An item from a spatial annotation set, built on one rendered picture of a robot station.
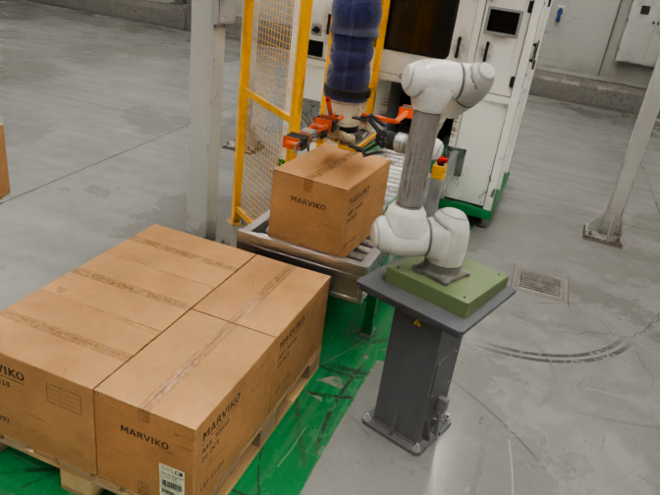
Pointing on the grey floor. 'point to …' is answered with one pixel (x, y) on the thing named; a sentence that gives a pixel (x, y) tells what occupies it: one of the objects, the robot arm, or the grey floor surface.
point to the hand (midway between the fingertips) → (353, 132)
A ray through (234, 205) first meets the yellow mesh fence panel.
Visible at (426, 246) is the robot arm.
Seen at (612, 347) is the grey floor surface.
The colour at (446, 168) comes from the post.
